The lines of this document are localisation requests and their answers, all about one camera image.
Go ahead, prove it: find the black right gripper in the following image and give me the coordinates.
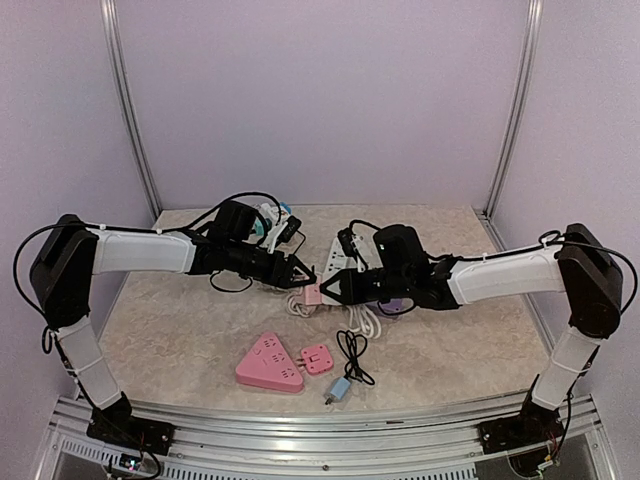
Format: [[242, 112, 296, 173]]
[[321, 266, 412, 304]]

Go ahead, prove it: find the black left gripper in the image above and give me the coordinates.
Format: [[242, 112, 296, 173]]
[[226, 239, 316, 287]]

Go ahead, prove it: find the pink cube socket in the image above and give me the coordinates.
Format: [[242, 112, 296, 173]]
[[303, 283, 323, 306]]

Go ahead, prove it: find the pink square plug adapter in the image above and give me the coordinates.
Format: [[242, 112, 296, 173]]
[[295, 344, 334, 376]]

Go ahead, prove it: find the pink triangular power strip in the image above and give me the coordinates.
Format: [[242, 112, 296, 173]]
[[235, 331, 304, 394]]

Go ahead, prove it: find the white plug adapter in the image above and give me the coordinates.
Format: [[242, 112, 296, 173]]
[[320, 284, 342, 306]]

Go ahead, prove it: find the light blue plug adapter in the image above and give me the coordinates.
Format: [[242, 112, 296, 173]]
[[324, 377, 352, 405]]

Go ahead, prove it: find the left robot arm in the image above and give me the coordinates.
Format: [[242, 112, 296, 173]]
[[29, 194, 317, 445]]

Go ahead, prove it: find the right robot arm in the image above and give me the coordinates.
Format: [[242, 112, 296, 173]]
[[320, 223, 630, 444]]

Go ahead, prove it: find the white cube socket adapter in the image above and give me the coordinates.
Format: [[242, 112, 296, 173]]
[[258, 203, 288, 226]]

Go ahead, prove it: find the blue plug on cube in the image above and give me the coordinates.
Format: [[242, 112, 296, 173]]
[[279, 202, 292, 217]]

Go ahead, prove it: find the purple power strip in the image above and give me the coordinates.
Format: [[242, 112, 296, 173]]
[[368, 299, 409, 317]]

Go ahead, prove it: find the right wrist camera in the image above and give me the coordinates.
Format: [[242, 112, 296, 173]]
[[337, 227, 368, 271]]

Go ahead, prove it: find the white thick power cord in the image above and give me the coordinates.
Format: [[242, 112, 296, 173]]
[[285, 292, 384, 341]]

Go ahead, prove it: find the short black usb cable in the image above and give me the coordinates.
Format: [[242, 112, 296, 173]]
[[335, 328, 377, 387]]

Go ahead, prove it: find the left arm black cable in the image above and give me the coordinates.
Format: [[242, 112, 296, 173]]
[[12, 192, 311, 356]]

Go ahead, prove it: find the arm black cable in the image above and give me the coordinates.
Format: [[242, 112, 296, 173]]
[[344, 219, 640, 451], [12, 192, 311, 356]]

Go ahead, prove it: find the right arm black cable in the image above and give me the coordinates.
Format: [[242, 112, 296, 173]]
[[344, 219, 640, 451]]

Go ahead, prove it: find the aluminium frame post right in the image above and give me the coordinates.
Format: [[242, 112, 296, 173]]
[[483, 0, 544, 222]]

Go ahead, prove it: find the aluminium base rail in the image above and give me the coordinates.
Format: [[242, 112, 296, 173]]
[[34, 393, 620, 479]]

